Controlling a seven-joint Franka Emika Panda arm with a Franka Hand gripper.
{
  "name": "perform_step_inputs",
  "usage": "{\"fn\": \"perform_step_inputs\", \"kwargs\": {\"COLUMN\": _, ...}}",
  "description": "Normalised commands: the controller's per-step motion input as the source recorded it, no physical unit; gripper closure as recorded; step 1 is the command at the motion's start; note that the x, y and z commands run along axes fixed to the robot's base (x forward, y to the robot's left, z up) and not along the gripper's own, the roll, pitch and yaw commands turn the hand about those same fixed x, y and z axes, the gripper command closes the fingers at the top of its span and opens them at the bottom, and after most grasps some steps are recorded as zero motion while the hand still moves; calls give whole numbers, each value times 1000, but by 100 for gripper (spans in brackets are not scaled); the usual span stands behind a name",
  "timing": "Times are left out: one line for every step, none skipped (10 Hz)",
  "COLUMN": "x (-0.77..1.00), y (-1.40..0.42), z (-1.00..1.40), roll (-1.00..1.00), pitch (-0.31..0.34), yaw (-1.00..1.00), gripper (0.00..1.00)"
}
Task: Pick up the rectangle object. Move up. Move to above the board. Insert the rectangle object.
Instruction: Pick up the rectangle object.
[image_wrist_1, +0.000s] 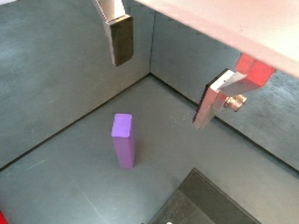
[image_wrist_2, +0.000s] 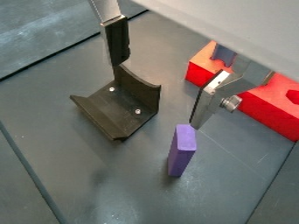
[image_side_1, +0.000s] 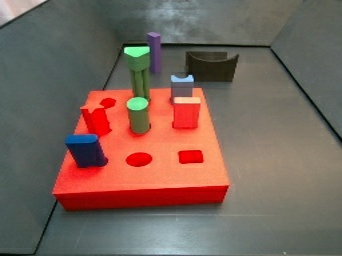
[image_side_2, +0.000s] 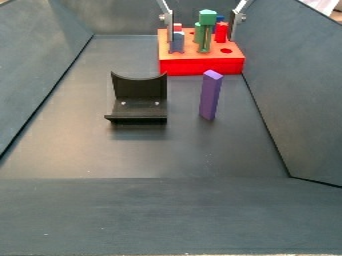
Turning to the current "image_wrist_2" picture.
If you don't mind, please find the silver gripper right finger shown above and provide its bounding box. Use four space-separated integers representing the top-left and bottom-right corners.
190 55 275 130

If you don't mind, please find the blue grey notched block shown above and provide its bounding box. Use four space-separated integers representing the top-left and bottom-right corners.
211 45 236 67

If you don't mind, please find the black curved holder stand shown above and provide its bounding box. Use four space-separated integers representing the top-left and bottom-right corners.
70 65 162 140

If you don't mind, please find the purple rectangular block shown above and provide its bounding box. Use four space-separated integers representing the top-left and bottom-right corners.
167 124 196 177

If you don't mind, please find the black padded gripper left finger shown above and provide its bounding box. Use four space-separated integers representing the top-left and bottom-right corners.
88 0 131 67

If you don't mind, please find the red shape sorting board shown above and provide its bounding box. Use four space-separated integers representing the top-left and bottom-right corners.
186 41 299 142

